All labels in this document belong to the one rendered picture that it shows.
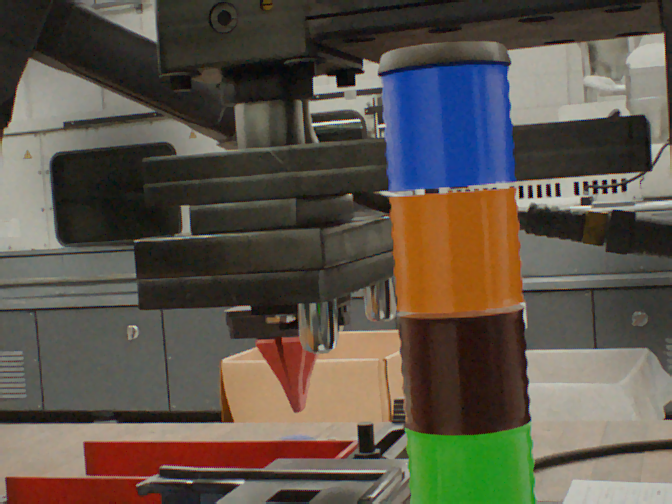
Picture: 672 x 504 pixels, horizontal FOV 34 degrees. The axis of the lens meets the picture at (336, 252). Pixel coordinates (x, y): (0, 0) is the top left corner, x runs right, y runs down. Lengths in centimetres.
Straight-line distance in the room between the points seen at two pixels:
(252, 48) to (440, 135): 27
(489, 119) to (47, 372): 599
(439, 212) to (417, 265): 2
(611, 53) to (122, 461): 492
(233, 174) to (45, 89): 803
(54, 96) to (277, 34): 800
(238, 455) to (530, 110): 622
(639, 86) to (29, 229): 328
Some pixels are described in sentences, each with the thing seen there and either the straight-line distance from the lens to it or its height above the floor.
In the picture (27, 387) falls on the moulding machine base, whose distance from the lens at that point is 636.
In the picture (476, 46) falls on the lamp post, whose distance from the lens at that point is 32.
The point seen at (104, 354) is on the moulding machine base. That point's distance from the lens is 604.
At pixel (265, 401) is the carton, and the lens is 301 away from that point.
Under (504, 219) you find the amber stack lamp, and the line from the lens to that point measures 32.
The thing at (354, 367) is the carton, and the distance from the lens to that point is 290.
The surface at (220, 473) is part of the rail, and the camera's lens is 71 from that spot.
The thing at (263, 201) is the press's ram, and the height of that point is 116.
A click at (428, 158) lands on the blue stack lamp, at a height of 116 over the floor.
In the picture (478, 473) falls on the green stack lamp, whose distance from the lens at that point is 32.
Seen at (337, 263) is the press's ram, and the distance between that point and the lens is 55.
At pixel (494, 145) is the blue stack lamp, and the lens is 32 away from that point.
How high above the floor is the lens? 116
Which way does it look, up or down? 3 degrees down
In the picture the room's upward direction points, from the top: 4 degrees counter-clockwise
